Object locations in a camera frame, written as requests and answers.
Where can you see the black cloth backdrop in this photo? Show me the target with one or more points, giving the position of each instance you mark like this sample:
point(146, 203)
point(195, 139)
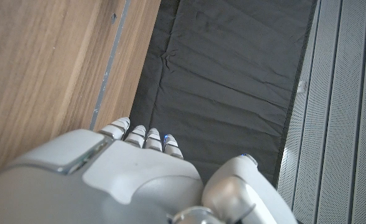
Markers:
point(226, 77)

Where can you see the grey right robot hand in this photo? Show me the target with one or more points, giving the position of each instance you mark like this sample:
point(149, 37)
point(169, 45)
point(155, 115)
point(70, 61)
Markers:
point(124, 180)

